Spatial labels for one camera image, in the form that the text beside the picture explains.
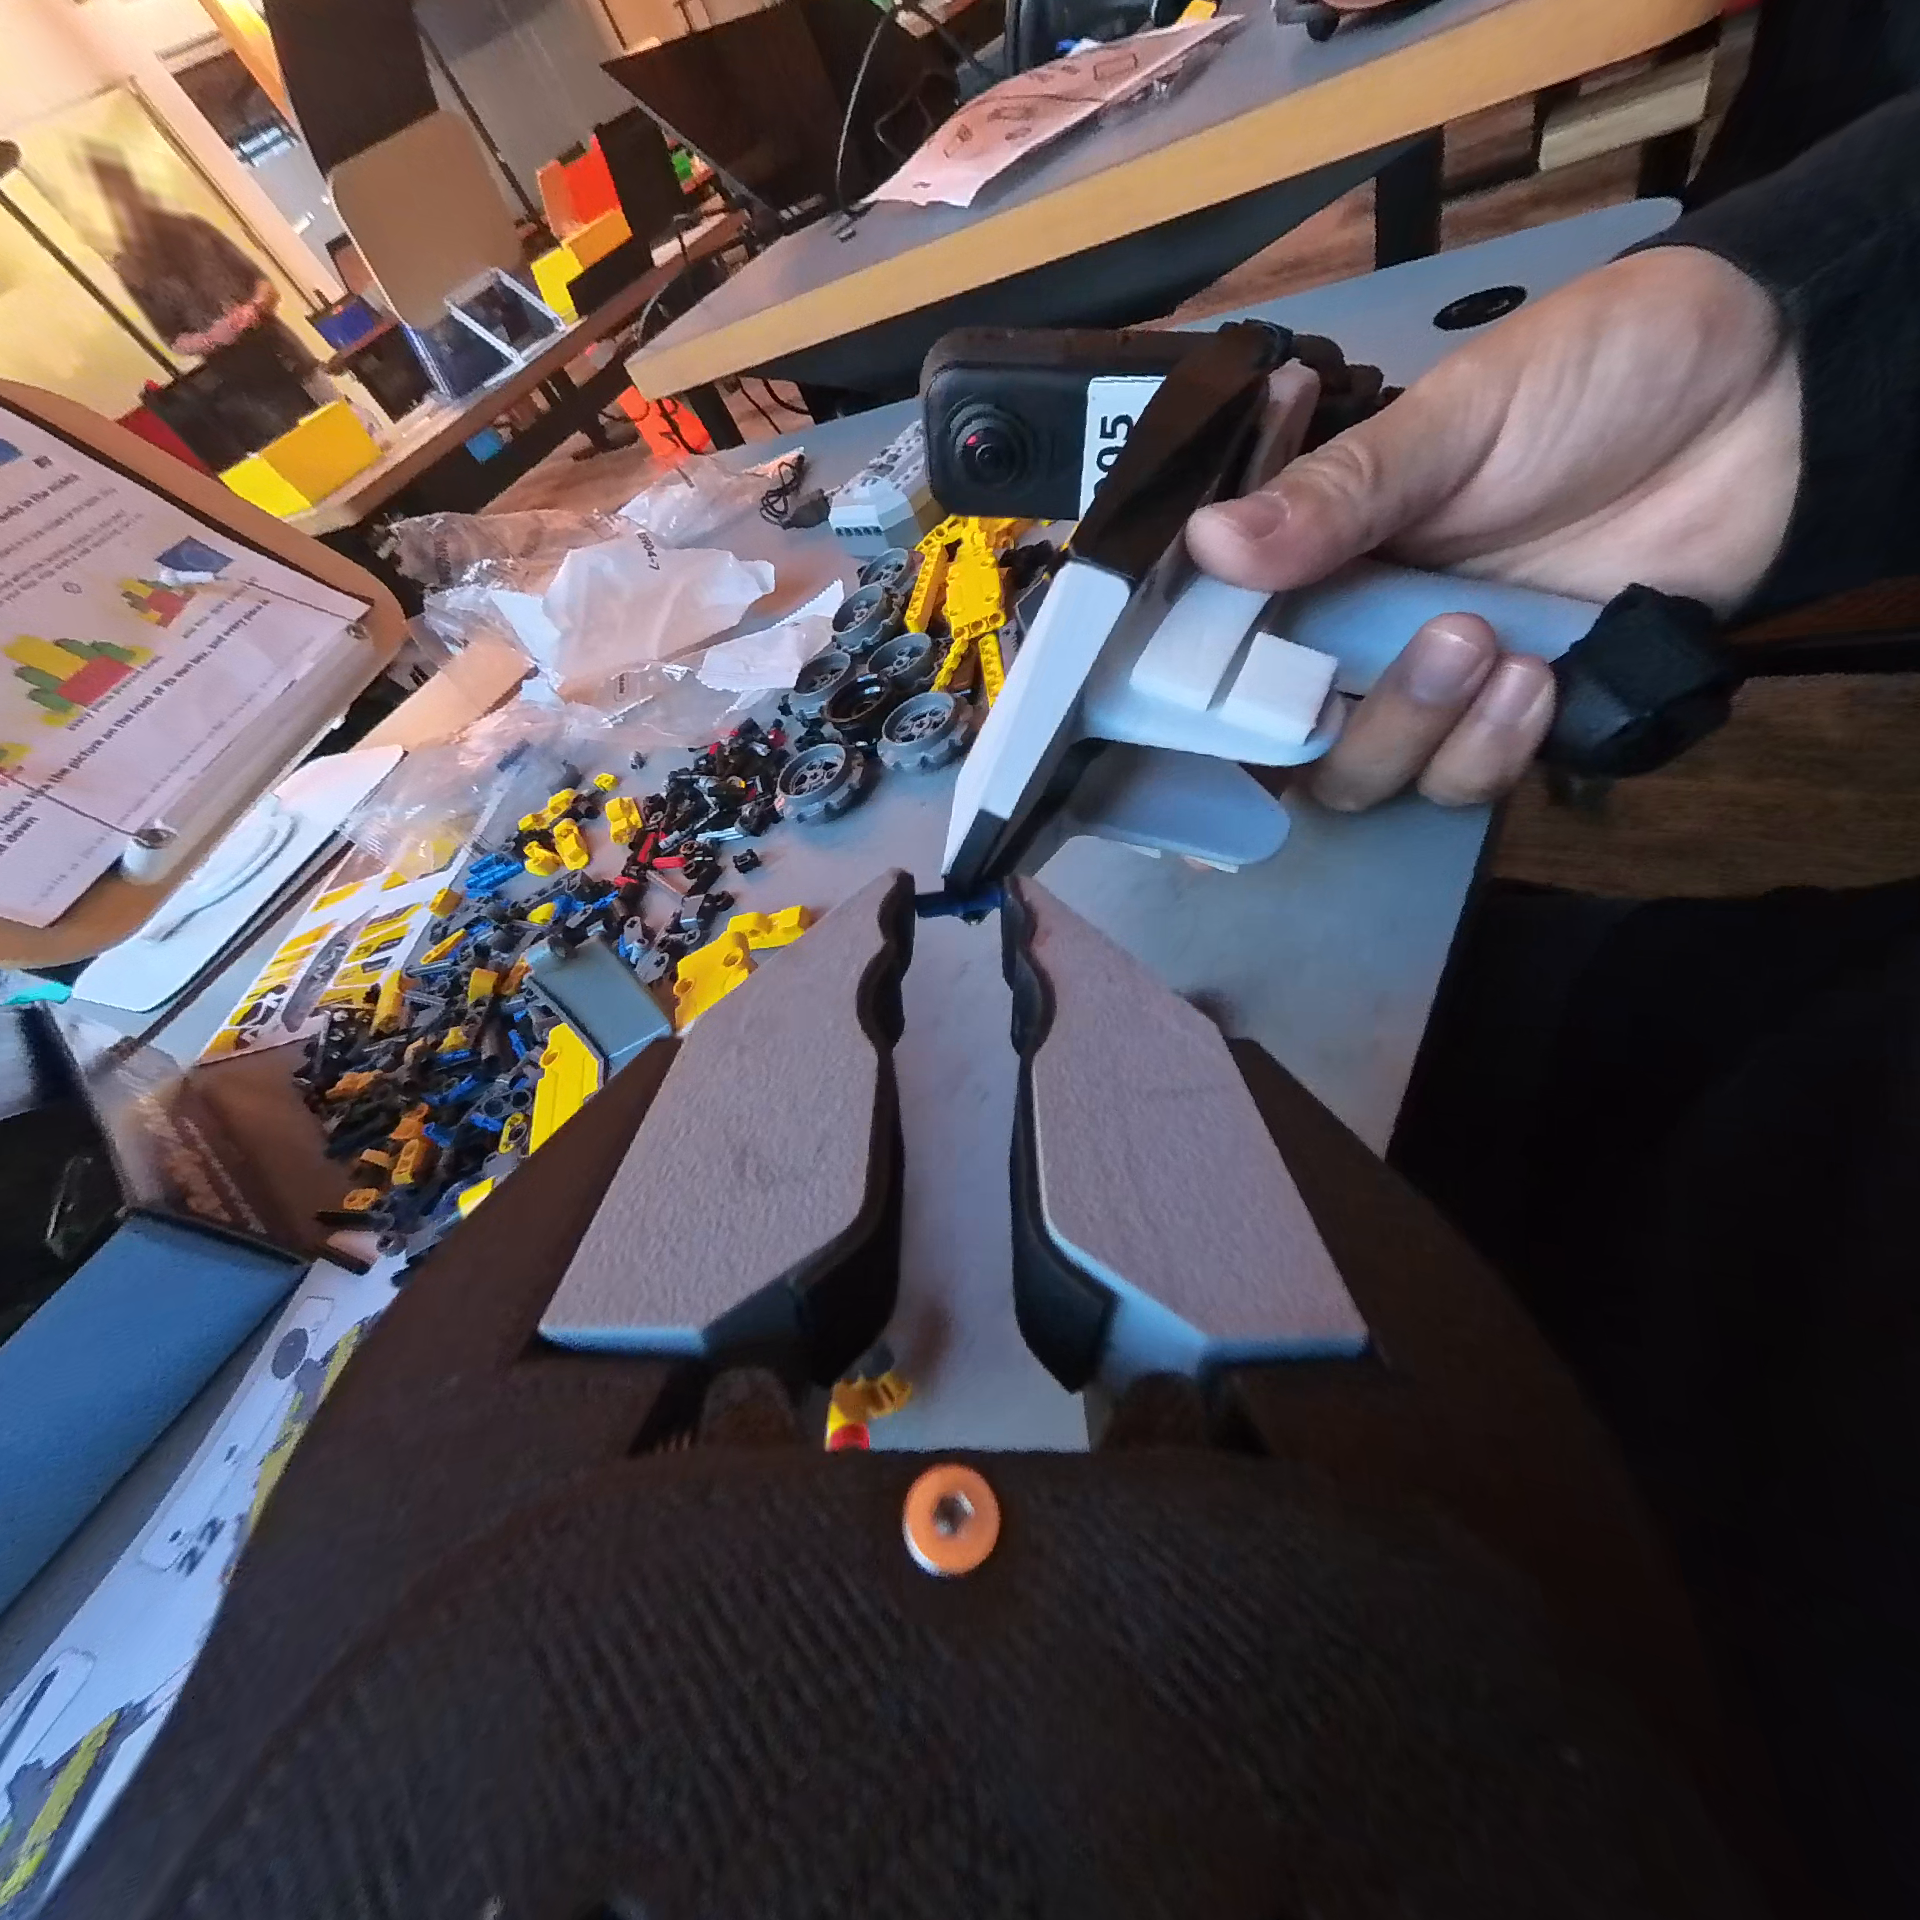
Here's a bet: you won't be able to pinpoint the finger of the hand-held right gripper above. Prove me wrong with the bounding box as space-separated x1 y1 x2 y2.
943 565 1139 883
973 798 1072 895

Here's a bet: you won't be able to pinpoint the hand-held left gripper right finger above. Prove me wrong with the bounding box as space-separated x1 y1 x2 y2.
999 874 1375 1395

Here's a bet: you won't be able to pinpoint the person's dark clothing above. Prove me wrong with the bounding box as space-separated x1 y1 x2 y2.
1387 855 1920 1920

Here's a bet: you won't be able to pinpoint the yellow angled brick piece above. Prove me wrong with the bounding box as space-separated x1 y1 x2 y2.
673 903 816 1031

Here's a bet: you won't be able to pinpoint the wooden framed instruction board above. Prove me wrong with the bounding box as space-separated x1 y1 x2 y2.
0 379 410 970

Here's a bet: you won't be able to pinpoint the heap of black red pins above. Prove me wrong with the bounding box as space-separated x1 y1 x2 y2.
600 720 783 940

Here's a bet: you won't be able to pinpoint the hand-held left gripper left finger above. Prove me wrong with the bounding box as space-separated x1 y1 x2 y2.
535 867 921 1391

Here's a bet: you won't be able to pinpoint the grey desk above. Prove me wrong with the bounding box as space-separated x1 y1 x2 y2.
0 198 1686 1458

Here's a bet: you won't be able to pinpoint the blue cardboard box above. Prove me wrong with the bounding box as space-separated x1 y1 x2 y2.
0 1005 379 1614

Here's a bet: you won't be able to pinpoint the black monitor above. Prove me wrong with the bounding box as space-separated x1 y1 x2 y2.
600 0 963 213

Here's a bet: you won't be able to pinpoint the grey toy battery box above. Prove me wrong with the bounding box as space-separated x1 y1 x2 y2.
825 420 941 546

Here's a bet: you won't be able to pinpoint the yellow grey brick vehicle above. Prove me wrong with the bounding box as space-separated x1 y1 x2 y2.
517 942 914 1458

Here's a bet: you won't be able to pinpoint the person's right hand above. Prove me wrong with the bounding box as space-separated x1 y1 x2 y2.
1185 246 1807 812

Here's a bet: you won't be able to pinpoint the group of grey toy wheels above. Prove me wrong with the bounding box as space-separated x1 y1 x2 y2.
780 546 971 824

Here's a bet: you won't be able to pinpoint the printed paper sheet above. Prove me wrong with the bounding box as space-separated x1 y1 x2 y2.
866 12 1248 211

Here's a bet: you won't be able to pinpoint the yellow sticker sheet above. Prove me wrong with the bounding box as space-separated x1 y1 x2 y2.
203 855 453 1061

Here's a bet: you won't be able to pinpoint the clear acrylic box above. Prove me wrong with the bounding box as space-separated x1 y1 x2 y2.
412 271 565 379

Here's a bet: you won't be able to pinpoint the wood-edged grey table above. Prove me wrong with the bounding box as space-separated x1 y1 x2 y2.
622 0 1729 404

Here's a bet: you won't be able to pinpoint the clear plastic bags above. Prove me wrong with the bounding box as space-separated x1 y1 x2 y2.
382 456 783 873

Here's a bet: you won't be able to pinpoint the pile of mixed brick parts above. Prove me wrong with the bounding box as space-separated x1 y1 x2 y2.
292 863 632 1254

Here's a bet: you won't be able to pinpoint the cluster of yellow brick beams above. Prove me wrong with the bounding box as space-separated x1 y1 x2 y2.
900 511 1075 700

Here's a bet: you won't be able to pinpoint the person's right forearm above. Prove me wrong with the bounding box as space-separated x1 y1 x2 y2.
1634 0 1920 632

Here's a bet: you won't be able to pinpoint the white instruction booklet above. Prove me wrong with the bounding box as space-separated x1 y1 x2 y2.
0 1291 379 1920

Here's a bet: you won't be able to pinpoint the white stand base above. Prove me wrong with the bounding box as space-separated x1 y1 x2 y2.
73 744 408 1015

